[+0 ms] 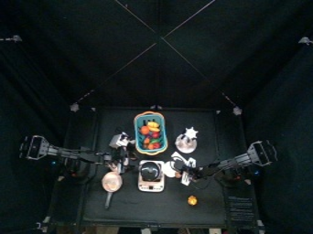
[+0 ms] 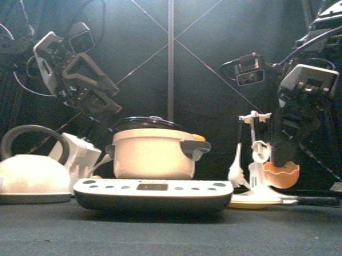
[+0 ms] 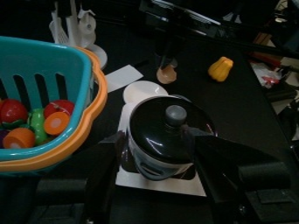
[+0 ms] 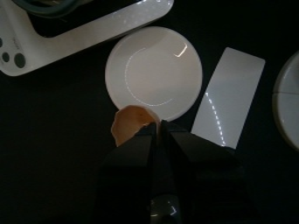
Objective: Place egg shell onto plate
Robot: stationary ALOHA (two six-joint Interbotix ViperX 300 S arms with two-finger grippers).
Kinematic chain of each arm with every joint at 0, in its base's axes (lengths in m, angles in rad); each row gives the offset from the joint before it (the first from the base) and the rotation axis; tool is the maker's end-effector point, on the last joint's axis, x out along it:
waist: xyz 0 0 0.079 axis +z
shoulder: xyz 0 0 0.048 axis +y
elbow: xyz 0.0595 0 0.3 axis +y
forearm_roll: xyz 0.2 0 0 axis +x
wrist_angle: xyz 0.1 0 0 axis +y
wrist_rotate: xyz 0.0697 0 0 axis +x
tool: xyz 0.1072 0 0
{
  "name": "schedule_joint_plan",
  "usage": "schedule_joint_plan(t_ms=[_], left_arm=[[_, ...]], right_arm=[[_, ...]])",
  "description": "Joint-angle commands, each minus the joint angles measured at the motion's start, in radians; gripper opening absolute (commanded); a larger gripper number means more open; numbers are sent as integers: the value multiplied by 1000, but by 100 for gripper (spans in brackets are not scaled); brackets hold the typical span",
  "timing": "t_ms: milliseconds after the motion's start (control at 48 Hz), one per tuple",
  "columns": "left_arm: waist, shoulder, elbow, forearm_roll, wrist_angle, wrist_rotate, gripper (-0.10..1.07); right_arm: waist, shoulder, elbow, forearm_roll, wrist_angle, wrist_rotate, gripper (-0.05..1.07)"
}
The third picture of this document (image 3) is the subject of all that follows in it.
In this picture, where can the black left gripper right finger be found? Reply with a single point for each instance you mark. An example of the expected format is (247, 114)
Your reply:
(230, 163)

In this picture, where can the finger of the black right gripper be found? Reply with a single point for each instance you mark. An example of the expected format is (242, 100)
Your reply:
(166, 49)

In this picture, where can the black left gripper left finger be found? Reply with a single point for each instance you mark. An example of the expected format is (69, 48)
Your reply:
(103, 175)

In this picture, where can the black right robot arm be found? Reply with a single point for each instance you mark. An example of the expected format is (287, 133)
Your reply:
(183, 17)

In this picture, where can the white round plate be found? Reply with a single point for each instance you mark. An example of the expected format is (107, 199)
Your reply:
(143, 91)

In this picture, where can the black toy pot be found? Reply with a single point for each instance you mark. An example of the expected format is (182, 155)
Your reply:
(155, 169)

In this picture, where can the white toy stove board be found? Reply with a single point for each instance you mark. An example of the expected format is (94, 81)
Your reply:
(155, 186)

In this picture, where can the white paper sheet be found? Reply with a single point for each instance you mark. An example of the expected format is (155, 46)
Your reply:
(122, 78)

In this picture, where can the yellow toy bell pepper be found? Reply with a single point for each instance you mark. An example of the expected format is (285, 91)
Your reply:
(221, 69)

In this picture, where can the white utensil stand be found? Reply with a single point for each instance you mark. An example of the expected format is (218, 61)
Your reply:
(98, 54)

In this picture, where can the black pot lid grey knob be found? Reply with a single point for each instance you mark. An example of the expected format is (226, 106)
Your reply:
(155, 131)

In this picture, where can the orange toy carrot slice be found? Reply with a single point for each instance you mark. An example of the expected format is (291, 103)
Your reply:
(19, 138)
(57, 123)

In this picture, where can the white toy ladle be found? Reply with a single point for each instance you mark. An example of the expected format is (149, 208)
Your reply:
(87, 27)

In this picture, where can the green toy vegetable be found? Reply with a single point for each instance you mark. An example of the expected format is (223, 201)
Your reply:
(38, 125)

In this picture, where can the red toy tomato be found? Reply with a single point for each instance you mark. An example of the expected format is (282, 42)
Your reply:
(63, 105)
(14, 110)

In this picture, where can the white red plastic bag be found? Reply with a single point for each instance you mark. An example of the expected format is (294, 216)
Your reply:
(266, 76)

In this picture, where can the white toy spatula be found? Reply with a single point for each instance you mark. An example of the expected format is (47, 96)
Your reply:
(58, 30)

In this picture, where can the teal basket with orange rim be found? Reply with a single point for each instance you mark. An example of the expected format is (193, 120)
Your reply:
(39, 58)

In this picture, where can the silver frame rail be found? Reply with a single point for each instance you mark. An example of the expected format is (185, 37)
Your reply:
(187, 11)

